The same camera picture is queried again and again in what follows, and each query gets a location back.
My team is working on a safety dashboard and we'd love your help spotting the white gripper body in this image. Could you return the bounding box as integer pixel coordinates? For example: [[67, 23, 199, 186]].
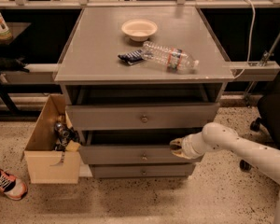
[[181, 133, 208, 160]]

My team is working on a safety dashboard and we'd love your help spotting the grey drawer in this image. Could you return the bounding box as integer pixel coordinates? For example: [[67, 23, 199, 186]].
[[90, 163, 195, 178], [66, 103, 219, 131], [78, 131, 206, 166]]

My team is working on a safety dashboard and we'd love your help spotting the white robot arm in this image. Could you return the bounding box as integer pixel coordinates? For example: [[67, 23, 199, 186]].
[[169, 122, 280, 185]]

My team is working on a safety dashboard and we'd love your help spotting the grey bottom drawer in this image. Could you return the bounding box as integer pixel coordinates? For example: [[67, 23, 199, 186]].
[[90, 163, 195, 178]]

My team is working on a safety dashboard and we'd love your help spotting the grey drawer cabinet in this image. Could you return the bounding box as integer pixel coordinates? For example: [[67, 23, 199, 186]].
[[53, 6, 235, 179]]

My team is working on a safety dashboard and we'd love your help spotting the grey top drawer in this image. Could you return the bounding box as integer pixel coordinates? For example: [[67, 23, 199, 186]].
[[66, 103, 219, 131]]

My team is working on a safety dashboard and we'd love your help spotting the clear plastic water bottle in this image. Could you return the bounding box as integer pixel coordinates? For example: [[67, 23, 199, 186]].
[[141, 41, 199, 72]]

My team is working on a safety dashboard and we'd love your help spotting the black office chair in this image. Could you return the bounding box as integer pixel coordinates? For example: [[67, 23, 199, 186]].
[[239, 49, 280, 172]]

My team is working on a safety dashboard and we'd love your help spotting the dark blue snack packet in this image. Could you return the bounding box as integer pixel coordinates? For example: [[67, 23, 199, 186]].
[[118, 49, 144, 65]]

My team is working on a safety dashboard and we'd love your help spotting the yellow sponge in box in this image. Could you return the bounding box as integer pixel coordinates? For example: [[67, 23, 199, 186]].
[[65, 141, 80, 152]]

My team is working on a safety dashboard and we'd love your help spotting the beige paper bowl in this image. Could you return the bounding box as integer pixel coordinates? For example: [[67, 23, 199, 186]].
[[121, 19, 158, 42]]

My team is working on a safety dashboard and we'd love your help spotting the metal can in box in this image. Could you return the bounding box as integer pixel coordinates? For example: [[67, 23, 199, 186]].
[[54, 122, 70, 138]]

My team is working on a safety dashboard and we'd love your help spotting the cardboard box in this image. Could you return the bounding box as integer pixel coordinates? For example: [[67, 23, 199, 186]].
[[24, 94, 81, 184]]

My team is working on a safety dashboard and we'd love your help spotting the orange white sneaker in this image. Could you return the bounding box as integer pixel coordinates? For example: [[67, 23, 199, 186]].
[[0, 169, 28, 201]]

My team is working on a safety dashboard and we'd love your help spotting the black side table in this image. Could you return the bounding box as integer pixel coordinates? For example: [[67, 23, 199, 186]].
[[0, 22, 31, 114]]

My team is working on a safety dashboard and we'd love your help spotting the white cable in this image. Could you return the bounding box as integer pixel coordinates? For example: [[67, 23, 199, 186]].
[[233, 0, 257, 79]]

